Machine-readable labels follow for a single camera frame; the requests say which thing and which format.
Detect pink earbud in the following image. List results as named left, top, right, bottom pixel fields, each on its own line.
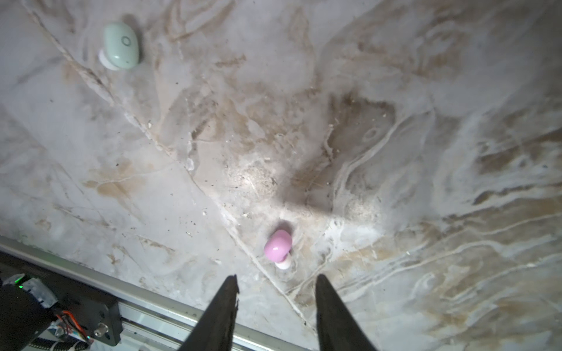
left=263, top=230, right=293, bottom=270

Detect aluminium front rail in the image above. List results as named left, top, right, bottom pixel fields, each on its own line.
left=1, top=237, right=315, bottom=350

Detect mint earbud left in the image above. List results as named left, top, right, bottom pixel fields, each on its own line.
left=98, top=22, right=140, bottom=71

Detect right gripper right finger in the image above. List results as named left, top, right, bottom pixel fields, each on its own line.
left=316, top=274, right=376, bottom=351

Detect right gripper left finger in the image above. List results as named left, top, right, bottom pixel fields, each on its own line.
left=178, top=275, right=239, bottom=351

